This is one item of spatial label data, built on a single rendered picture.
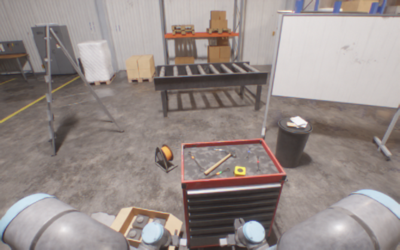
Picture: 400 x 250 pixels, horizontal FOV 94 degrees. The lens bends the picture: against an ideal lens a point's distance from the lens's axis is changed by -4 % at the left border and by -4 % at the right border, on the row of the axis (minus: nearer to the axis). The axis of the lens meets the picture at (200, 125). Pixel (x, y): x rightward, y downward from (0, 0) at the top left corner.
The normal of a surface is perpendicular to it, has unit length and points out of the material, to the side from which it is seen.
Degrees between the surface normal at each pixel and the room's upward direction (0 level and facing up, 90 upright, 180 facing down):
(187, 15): 90
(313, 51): 90
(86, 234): 37
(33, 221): 15
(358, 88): 90
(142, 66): 90
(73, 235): 29
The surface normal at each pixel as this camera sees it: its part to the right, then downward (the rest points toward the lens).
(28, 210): -0.04, -0.86
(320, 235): -0.61, -0.63
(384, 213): 0.11, -0.71
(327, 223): -0.51, -0.80
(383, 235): 0.28, -0.32
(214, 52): 0.07, 0.48
